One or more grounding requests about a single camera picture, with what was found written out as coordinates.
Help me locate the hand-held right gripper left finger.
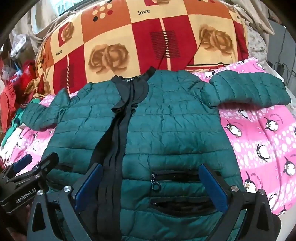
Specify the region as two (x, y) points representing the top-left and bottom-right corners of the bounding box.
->
(28, 163), (104, 241)

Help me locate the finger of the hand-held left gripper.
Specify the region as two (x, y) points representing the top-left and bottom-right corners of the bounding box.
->
(3, 153), (33, 178)
(13, 152), (60, 186)

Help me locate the dark green puffer jacket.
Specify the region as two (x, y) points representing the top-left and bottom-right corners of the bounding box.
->
(21, 66), (292, 241)

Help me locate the pink penguin print blanket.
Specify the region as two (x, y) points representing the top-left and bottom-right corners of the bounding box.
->
(0, 58), (296, 217)

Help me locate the red cloth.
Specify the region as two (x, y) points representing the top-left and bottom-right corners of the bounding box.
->
(0, 59), (38, 133)

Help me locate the beige cloth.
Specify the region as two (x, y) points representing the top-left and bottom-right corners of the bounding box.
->
(228, 0), (277, 36)

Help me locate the red orange checked floral blanket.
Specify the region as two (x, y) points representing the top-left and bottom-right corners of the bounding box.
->
(35, 0), (250, 96)

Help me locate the beige curtain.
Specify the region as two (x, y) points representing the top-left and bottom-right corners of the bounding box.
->
(13, 0), (75, 55)

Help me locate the green cloth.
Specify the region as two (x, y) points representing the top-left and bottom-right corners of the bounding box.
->
(9, 97), (45, 130)

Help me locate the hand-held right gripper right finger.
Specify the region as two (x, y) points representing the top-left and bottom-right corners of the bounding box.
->
(198, 163), (276, 241)

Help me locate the grey floral cloth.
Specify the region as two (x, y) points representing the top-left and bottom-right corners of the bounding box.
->
(245, 23), (274, 61)

